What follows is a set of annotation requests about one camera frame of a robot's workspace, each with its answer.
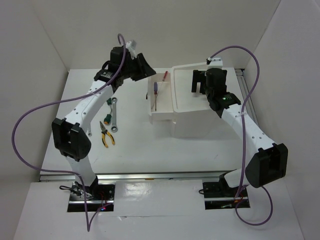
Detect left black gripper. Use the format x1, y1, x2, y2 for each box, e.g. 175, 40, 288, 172
120, 52, 156, 82

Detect purple handle screwdriver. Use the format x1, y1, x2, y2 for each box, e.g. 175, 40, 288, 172
153, 81, 158, 112

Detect red handle screwdriver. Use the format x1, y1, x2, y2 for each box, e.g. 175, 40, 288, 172
160, 71, 169, 85

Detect white drawer cabinet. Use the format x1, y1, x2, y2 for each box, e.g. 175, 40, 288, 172
170, 62, 232, 138

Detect short green screwdriver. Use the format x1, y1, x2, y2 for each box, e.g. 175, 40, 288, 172
106, 98, 112, 107

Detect green orange stubby screwdriver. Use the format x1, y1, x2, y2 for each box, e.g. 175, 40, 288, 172
103, 113, 112, 125

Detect large ratchet wrench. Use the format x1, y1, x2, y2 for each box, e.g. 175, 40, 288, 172
111, 97, 118, 133

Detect yellow black pliers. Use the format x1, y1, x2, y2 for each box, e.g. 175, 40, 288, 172
99, 120, 117, 149

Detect small silver wrench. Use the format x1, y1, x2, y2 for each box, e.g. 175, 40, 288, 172
88, 126, 92, 137

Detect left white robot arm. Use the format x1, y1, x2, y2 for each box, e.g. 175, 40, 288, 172
51, 41, 156, 200

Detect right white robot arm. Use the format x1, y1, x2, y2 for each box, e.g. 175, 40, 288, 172
191, 68, 288, 197

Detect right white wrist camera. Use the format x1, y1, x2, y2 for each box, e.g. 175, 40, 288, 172
206, 57, 223, 69

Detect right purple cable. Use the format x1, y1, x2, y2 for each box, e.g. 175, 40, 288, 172
208, 45, 274, 226

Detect purple cable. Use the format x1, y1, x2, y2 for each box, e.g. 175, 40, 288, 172
208, 45, 274, 226
11, 33, 126, 232

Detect aluminium side rail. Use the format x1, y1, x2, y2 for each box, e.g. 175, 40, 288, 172
234, 68, 258, 125

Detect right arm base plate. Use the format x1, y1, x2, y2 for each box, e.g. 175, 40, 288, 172
198, 181, 251, 210

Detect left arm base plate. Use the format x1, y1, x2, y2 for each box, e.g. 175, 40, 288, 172
59, 183, 116, 213

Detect aluminium front rail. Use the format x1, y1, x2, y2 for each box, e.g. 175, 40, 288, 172
39, 171, 227, 182

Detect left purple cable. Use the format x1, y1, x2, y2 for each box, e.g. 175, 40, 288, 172
11, 33, 126, 232

